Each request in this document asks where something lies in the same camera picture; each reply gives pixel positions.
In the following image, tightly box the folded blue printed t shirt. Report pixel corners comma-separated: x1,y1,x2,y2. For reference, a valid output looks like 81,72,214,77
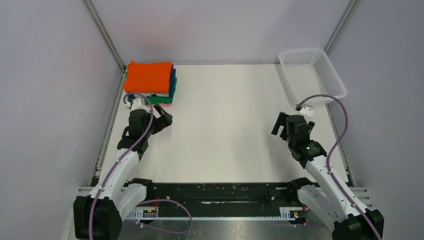
127,64,177,100

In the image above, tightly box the aluminium frame post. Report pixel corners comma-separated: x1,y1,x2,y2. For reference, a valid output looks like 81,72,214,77
323,0,358,54
82,0,126,71

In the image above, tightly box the folded green t shirt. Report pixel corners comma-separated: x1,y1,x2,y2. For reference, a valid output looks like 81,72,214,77
147,78,177,105

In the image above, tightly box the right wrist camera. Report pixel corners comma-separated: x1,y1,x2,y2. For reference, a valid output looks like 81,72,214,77
295,104,314,118

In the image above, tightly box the white slotted cable duct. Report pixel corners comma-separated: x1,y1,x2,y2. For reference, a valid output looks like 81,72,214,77
124,207,306,221

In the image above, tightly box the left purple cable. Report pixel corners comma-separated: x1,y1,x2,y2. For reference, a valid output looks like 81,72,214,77
88,92,194,240

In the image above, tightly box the left aluminium frame post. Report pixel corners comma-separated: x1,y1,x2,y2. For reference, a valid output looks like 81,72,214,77
82,0,126,71

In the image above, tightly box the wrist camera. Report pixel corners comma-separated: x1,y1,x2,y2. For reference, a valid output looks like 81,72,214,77
295,104,314,118
124,98,150,113

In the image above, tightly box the white plastic basket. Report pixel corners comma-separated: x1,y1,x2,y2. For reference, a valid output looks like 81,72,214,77
278,48,348,105

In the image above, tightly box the right aluminium frame post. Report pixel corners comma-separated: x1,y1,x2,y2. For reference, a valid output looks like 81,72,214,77
323,0,358,54

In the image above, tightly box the orange t shirt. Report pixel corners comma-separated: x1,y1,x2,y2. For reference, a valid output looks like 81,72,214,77
123,60,174,95

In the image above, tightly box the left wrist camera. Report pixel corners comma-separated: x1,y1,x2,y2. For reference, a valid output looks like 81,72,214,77
124,98,150,113

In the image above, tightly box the folded pink t shirt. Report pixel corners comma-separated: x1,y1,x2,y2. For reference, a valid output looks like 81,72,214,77
160,103,173,108

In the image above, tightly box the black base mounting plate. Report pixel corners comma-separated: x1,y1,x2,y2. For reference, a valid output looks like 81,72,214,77
142,179,304,216

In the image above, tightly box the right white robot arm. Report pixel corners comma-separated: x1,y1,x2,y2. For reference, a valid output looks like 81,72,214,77
271,112,384,240

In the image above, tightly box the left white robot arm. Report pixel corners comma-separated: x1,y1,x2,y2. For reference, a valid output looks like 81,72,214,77
73,104,173,240

